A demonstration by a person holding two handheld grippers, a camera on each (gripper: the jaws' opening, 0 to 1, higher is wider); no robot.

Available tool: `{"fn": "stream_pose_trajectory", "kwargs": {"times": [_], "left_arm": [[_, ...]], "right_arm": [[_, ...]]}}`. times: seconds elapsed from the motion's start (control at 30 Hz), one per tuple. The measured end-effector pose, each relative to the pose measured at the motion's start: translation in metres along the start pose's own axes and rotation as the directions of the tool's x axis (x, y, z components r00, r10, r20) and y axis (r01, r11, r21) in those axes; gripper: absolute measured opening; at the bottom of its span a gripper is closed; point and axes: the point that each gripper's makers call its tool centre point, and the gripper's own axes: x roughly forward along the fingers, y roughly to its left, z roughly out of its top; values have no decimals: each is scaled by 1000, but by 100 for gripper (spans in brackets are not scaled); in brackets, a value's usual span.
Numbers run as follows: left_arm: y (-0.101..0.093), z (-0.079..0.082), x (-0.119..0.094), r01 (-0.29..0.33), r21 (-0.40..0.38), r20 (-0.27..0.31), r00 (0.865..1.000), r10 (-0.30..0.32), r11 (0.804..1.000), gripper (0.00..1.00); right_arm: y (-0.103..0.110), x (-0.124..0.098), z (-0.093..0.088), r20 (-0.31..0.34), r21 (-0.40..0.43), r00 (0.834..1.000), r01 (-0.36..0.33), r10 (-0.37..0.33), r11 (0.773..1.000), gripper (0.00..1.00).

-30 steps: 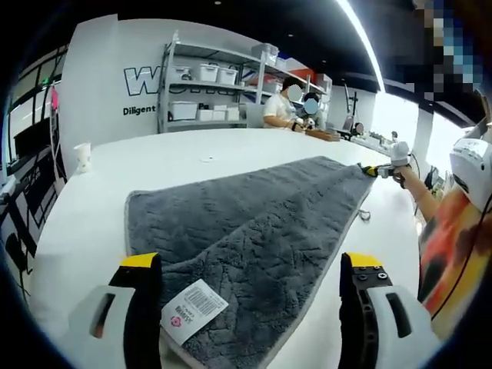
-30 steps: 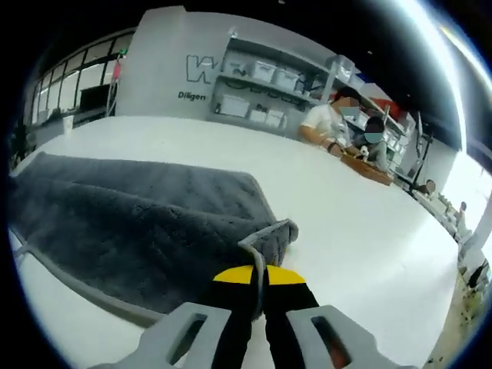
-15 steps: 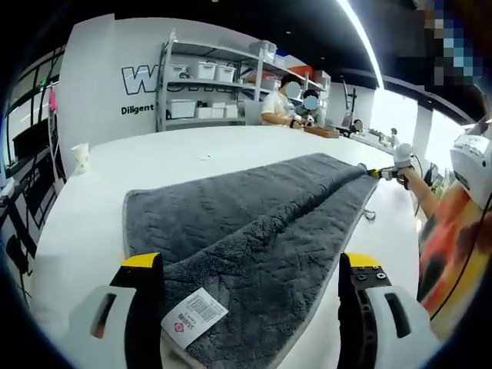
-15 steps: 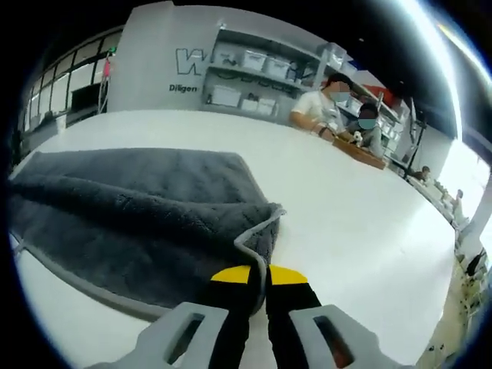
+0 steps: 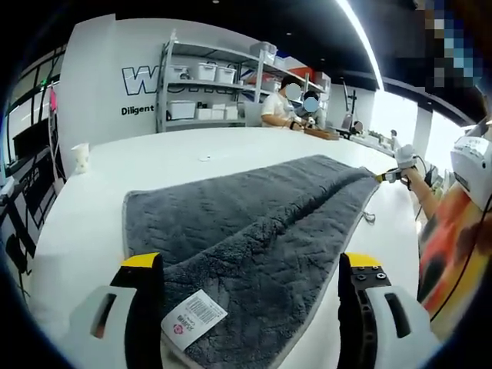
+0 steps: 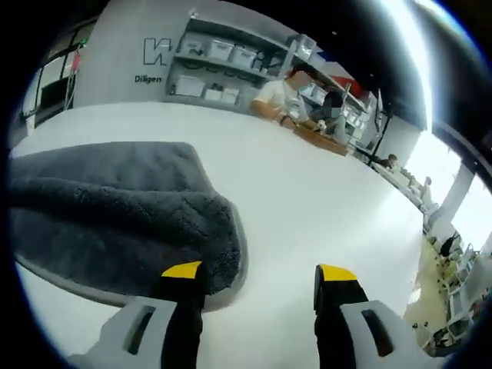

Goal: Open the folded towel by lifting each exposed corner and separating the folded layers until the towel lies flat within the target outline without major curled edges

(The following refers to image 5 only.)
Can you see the black monitor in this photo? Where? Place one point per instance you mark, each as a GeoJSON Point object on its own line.
{"type": "Point", "coordinates": [32, 142]}

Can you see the white lidded storage bin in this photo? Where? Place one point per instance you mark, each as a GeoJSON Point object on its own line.
{"type": "Point", "coordinates": [178, 73]}
{"type": "Point", "coordinates": [207, 72]}
{"type": "Point", "coordinates": [225, 74]}

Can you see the glass window wall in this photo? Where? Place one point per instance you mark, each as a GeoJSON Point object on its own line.
{"type": "Point", "coordinates": [27, 96]}

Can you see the small white box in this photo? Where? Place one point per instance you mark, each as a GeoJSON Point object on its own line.
{"type": "Point", "coordinates": [203, 114]}
{"type": "Point", "coordinates": [218, 114]}
{"type": "Point", "coordinates": [231, 112]}

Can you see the white chest-worn device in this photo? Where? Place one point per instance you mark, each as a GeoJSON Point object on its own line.
{"type": "Point", "coordinates": [471, 165]}

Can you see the clear storage bin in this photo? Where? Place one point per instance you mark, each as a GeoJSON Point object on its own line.
{"type": "Point", "coordinates": [263, 50]}
{"type": "Point", "coordinates": [280, 61]}

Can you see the large white storage bin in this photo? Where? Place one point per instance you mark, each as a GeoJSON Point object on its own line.
{"type": "Point", "coordinates": [182, 110]}

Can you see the person's right hand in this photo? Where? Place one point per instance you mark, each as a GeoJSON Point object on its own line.
{"type": "Point", "coordinates": [410, 177]}

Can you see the grey plush towel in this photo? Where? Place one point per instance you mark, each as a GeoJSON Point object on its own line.
{"type": "Point", "coordinates": [250, 200]}

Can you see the pink cloth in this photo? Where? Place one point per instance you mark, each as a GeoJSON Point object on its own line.
{"type": "Point", "coordinates": [53, 99]}

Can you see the black pole stand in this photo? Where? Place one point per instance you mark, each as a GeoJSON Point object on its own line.
{"type": "Point", "coordinates": [353, 107]}

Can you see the black metal rack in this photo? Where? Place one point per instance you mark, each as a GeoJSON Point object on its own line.
{"type": "Point", "coordinates": [23, 184]}

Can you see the white power strip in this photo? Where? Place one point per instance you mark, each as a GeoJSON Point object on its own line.
{"type": "Point", "coordinates": [211, 157]}

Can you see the white paper cup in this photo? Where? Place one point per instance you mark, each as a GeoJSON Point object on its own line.
{"type": "Point", "coordinates": [81, 157]}

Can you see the white chair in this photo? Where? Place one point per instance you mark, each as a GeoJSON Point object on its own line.
{"type": "Point", "coordinates": [253, 114]}

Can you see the grey metal shelf rack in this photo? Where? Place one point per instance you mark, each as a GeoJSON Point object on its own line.
{"type": "Point", "coordinates": [203, 123]}

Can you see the long ceiling strip light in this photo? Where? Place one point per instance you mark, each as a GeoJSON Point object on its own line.
{"type": "Point", "coordinates": [345, 4]}

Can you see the person's torso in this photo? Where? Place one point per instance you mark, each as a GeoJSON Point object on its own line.
{"type": "Point", "coordinates": [449, 230]}

